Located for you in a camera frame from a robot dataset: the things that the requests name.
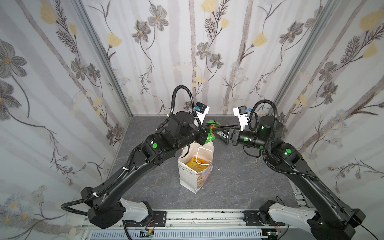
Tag green snack packet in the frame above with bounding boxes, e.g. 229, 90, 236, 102
206, 120, 221, 144

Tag white cartoon paper gift bag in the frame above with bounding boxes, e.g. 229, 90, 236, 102
178, 142, 214, 194

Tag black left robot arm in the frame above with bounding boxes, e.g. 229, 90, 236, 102
82, 111, 208, 229

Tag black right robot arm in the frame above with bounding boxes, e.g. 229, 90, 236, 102
212, 116, 366, 240

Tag yellow snack packet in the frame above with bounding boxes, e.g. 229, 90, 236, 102
186, 157, 211, 173

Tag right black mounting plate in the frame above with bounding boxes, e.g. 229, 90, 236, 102
243, 210, 262, 227

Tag black mounting plate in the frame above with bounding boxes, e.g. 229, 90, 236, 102
148, 211, 167, 228
243, 210, 262, 227

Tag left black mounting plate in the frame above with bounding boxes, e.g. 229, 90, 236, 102
148, 211, 167, 228

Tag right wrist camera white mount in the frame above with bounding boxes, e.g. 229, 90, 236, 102
233, 106, 250, 131

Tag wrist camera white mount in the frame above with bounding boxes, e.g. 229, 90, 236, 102
233, 106, 250, 131
195, 102, 210, 123

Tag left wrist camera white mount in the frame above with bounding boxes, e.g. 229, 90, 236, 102
195, 102, 210, 123

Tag right black corrugated cable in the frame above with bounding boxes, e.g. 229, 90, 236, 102
247, 99, 319, 181

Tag black corrugated cable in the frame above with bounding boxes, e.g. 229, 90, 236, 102
247, 99, 319, 181
60, 85, 202, 216

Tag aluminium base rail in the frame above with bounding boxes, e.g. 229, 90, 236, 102
76, 209, 314, 240

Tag left black corrugated cable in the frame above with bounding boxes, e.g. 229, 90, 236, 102
60, 85, 202, 216

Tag white vented cable duct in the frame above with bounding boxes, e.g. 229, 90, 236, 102
89, 229, 268, 240

